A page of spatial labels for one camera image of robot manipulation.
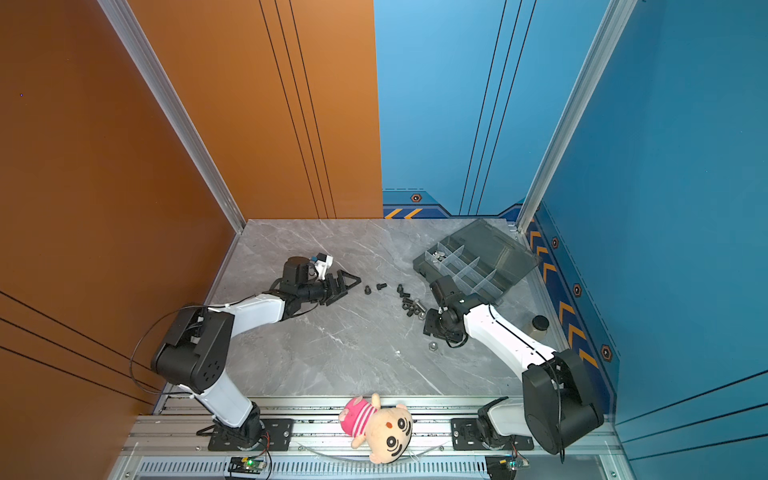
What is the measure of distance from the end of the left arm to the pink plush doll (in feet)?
0.93

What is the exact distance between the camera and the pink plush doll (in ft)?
2.19

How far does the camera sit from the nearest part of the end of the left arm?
2.65ft
